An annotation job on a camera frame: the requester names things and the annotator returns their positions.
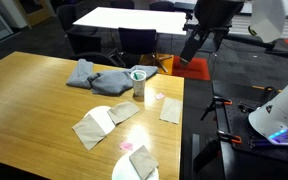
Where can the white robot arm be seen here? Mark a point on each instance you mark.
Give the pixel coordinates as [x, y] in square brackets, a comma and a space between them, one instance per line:
[267, 21]

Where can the brown napkin on near plate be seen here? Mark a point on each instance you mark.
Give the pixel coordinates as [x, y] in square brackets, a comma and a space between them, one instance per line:
[143, 162]

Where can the black chair left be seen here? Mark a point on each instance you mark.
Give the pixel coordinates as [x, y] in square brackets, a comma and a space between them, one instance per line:
[83, 40]

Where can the white background table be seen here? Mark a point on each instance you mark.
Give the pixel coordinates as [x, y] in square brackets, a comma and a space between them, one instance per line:
[114, 18]

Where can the white plate near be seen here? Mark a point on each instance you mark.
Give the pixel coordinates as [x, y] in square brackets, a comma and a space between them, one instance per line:
[124, 170]

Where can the pink packet near cup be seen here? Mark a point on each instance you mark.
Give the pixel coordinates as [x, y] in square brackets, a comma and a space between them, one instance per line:
[159, 96]

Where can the orange black clamp upper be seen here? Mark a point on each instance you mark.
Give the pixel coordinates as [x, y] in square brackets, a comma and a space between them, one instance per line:
[216, 101]

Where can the orange black clamp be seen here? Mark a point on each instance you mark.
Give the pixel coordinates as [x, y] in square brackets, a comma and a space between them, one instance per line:
[212, 148]
[216, 101]

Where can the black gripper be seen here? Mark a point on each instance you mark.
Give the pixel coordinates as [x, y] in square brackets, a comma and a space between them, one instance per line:
[213, 16]

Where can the white plate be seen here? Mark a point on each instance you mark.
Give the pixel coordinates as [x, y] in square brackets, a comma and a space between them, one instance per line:
[101, 116]
[124, 170]

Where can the white paper cup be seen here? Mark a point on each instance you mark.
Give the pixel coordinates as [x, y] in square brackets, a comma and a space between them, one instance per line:
[139, 85]

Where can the brown napkin centre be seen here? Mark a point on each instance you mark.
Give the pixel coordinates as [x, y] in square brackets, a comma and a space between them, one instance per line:
[122, 111]

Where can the grey cloth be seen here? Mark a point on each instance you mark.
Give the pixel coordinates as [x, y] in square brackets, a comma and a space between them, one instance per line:
[106, 82]

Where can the pink packet near plate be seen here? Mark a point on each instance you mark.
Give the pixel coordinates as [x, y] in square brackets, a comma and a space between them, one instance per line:
[126, 146]

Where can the white plate middle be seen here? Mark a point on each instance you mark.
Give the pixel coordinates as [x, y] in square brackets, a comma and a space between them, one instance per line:
[101, 116]

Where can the brown napkin right edge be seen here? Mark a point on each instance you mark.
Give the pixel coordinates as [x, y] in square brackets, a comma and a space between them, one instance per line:
[171, 110]

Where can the orange black clamp lower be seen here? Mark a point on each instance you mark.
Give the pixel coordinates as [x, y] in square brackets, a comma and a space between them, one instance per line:
[212, 148]

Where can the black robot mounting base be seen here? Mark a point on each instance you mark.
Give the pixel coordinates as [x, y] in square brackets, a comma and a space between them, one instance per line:
[255, 158]

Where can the black chair front of table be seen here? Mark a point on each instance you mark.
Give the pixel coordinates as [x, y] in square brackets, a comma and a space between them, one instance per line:
[133, 44]

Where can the brown napkin left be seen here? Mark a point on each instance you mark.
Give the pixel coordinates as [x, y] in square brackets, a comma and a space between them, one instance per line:
[89, 132]

